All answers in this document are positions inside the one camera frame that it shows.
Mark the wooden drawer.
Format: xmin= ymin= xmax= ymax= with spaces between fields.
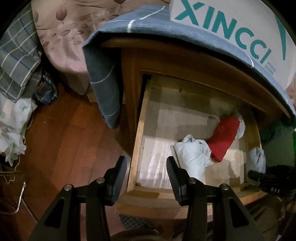
xmin=115 ymin=76 xmax=264 ymax=219

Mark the white small underwear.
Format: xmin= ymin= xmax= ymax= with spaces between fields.
xmin=174 ymin=135 xmax=212 ymax=183

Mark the floral white underwear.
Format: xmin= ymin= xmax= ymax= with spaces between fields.
xmin=233 ymin=111 xmax=245 ymax=140

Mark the light blue striped sock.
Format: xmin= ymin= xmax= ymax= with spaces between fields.
xmin=246 ymin=147 xmax=266 ymax=174

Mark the plaid slipper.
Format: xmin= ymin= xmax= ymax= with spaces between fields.
xmin=119 ymin=214 xmax=152 ymax=230

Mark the red sock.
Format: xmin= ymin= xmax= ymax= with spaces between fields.
xmin=206 ymin=115 xmax=240 ymax=163

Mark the dark blue plastic bag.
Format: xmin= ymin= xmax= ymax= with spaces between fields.
xmin=34 ymin=75 xmax=58 ymax=106

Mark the wooden nightstand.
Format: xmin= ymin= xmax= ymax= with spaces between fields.
xmin=103 ymin=38 xmax=295 ymax=150

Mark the white crumpled cloth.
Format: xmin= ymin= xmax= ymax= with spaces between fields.
xmin=0 ymin=94 xmax=37 ymax=166

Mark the blue checked cloth cover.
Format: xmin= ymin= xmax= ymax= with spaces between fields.
xmin=83 ymin=5 xmax=295 ymax=128

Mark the white XINCCI shoe box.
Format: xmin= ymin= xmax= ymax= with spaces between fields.
xmin=170 ymin=1 xmax=295 ymax=89

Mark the grey plaid blanket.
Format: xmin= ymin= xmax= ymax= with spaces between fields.
xmin=1 ymin=4 xmax=42 ymax=102

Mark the floral beige bedsheet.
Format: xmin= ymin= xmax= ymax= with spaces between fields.
xmin=31 ymin=0 xmax=170 ymax=95

